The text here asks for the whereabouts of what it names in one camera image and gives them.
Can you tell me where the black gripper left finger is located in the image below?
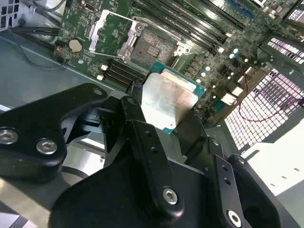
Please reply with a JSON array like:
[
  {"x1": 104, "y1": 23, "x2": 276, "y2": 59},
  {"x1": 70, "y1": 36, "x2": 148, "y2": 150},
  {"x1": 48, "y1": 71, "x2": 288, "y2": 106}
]
[{"x1": 0, "y1": 79, "x2": 185, "y2": 221}]

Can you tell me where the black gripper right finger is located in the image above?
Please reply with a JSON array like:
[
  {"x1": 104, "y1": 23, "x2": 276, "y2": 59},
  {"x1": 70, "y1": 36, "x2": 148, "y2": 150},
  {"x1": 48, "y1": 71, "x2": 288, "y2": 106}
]
[{"x1": 175, "y1": 107, "x2": 302, "y2": 228}]

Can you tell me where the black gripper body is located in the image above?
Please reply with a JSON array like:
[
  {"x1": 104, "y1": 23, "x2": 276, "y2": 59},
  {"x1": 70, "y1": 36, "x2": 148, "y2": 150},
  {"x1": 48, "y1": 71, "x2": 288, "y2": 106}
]
[{"x1": 48, "y1": 155, "x2": 221, "y2": 228}]

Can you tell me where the silver CPU with green edge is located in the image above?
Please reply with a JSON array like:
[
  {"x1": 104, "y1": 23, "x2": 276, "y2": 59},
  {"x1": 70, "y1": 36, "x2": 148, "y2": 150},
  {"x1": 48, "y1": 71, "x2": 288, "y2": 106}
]
[{"x1": 140, "y1": 60, "x2": 207, "y2": 135}]

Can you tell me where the metal CPU socket cover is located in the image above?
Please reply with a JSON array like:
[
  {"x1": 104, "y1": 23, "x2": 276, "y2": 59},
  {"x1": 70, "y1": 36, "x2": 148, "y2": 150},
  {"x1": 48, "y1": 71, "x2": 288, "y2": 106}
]
[{"x1": 87, "y1": 9, "x2": 140, "y2": 60}]

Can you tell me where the thin metal locking lever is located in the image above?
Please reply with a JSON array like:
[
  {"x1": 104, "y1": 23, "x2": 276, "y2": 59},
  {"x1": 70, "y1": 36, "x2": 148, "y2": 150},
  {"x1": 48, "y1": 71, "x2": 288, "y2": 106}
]
[{"x1": 131, "y1": 16, "x2": 181, "y2": 43}]

